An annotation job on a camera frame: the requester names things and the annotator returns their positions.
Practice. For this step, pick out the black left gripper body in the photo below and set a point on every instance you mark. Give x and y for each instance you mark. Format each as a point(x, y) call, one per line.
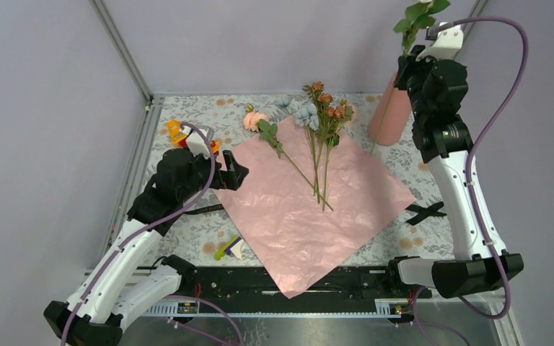
point(201, 170)

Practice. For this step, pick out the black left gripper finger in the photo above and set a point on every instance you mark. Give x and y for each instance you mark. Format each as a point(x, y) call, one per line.
point(236, 170)
point(228, 180)

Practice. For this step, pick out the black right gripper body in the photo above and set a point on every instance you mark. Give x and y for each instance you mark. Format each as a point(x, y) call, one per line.
point(412, 76)

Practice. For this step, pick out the pink flower stem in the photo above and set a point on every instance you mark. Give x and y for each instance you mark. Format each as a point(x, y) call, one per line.
point(267, 130)

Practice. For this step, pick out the pink wrapping paper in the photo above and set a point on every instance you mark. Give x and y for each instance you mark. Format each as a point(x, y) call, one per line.
point(298, 240)

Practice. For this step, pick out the blue hydrangea flower stem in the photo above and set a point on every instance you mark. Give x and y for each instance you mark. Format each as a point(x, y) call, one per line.
point(307, 118)

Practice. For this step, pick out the black ribbon with gold letters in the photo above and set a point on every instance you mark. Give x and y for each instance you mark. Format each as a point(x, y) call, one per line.
point(421, 213)

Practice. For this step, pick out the orange rose flower stem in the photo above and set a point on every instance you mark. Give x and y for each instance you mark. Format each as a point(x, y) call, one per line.
point(333, 115)

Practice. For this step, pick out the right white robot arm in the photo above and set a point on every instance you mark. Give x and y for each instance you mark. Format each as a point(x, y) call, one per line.
point(481, 261)

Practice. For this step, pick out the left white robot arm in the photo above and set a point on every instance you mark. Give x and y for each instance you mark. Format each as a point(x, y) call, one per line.
point(99, 311)

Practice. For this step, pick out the pink cylindrical vase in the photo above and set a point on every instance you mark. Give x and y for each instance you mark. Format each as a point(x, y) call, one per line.
point(391, 115)

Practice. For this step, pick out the floral patterned table mat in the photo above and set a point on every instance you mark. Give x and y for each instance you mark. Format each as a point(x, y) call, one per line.
point(197, 238)

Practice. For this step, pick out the green purple white toy block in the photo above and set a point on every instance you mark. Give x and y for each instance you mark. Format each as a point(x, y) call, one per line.
point(233, 248)

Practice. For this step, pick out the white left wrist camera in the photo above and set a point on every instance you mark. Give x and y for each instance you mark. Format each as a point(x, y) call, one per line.
point(199, 142)

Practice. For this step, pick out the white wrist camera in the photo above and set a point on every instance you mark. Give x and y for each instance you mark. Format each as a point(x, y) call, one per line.
point(199, 142)
point(447, 40)

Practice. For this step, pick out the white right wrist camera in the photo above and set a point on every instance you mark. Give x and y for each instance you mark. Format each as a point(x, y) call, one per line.
point(447, 40)

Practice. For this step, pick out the perforated metal front rail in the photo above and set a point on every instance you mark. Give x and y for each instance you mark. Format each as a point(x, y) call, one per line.
point(374, 309)

